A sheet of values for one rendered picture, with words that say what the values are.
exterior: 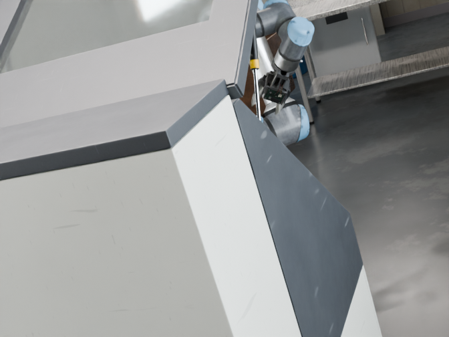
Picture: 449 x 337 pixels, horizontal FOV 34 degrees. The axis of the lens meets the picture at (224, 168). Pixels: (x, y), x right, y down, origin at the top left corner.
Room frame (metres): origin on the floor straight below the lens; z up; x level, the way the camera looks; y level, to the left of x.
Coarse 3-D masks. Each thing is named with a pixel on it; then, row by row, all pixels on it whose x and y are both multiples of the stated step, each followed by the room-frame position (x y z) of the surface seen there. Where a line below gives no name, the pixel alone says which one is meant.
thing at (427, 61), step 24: (288, 0) 6.81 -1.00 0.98; (312, 0) 6.75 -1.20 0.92; (336, 0) 6.46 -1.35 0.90; (360, 0) 6.02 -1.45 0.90; (384, 0) 5.84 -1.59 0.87; (312, 72) 6.74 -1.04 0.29; (360, 72) 6.42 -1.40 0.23; (384, 72) 6.15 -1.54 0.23; (408, 72) 5.91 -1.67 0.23; (312, 96) 6.13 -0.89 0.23; (312, 120) 6.11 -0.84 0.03
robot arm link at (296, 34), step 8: (288, 24) 2.14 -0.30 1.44; (296, 24) 2.10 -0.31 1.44; (304, 24) 2.11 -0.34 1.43; (312, 24) 2.12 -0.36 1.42; (280, 32) 2.15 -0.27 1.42; (288, 32) 2.11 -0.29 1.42; (296, 32) 2.09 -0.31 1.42; (304, 32) 2.08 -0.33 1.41; (312, 32) 2.10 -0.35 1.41; (288, 40) 2.11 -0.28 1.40; (296, 40) 2.10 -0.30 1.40; (304, 40) 2.10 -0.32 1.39; (280, 48) 2.15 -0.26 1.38; (288, 48) 2.12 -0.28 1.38; (296, 48) 2.11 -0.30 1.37; (304, 48) 2.12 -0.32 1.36; (288, 56) 2.13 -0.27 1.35; (296, 56) 2.13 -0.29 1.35
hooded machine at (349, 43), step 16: (336, 16) 7.01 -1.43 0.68; (352, 16) 6.98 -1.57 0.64; (368, 16) 6.95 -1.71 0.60; (320, 32) 7.05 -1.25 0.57; (336, 32) 7.02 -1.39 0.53; (352, 32) 6.99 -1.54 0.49; (368, 32) 6.96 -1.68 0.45; (320, 48) 7.06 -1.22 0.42; (336, 48) 7.03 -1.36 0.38; (352, 48) 6.99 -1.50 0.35; (368, 48) 6.96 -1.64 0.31; (320, 64) 7.07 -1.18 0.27; (336, 64) 7.03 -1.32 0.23; (352, 64) 7.00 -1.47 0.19; (368, 64) 6.97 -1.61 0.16
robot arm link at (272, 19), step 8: (272, 0) 2.22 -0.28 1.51; (280, 0) 2.21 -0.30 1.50; (264, 8) 2.23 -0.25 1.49; (272, 8) 2.19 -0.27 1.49; (280, 8) 2.19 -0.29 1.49; (288, 8) 2.19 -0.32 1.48; (264, 16) 2.17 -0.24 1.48; (272, 16) 2.17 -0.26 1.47; (280, 16) 2.17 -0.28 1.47; (288, 16) 2.16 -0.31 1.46; (296, 16) 2.18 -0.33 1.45; (264, 24) 2.16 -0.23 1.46; (272, 24) 2.17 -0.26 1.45; (280, 24) 2.16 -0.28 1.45; (272, 32) 2.18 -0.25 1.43
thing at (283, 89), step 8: (272, 72) 2.25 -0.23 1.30; (280, 72) 2.16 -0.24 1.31; (288, 72) 2.16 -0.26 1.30; (272, 80) 2.21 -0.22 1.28; (280, 80) 2.16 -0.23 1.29; (288, 80) 2.23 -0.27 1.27; (264, 88) 2.19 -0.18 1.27; (272, 88) 2.18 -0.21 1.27; (280, 88) 2.20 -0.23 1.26; (288, 88) 2.20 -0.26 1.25; (264, 96) 2.21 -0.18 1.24; (272, 96) 2.20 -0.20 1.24; (280, 96) 2.19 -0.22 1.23
